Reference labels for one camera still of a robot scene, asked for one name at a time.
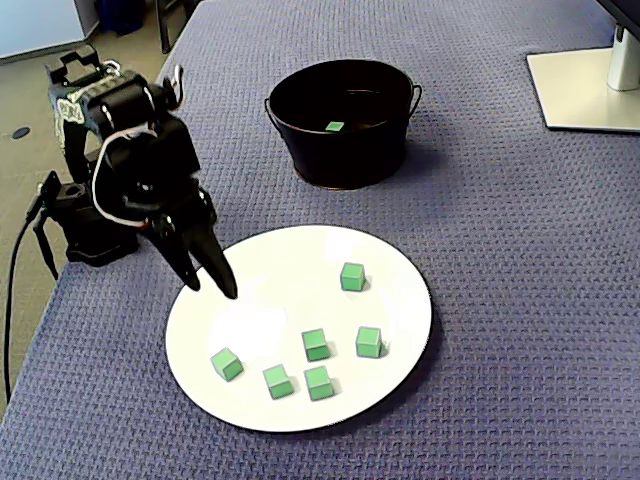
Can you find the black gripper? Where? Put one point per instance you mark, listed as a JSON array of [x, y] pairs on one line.
[[186, 231]]

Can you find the green cube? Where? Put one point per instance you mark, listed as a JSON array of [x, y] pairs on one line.
[[315, 346], [226, 365], [277, 382], [369, 343], [352, 277], [318, 384], [334, 126]]

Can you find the black robot arm with stickers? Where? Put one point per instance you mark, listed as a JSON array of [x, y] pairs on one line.
[[100, 235]]

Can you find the white round plate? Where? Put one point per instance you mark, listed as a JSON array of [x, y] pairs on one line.
[[280, 280]]

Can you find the black metal bucket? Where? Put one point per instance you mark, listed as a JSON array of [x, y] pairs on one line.
[[345, 160]]

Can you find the black round floor cover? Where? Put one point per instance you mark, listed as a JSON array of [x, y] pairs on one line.
[[20, 133]]

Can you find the dark blue bin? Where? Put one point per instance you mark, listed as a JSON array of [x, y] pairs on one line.
[[120, 15]]

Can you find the white panel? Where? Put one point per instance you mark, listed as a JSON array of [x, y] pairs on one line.
[[35, 25]]

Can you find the blue woven table mat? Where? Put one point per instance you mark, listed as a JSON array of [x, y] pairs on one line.
[[500, 300]]

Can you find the white monitor stand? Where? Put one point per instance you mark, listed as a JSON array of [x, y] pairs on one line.
[[575, 90]]

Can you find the black monitor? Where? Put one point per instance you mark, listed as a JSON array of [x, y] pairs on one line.
[[632, 6]]

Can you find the dark furniture leg frame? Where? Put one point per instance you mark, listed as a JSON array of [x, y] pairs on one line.
[[165, 30]]

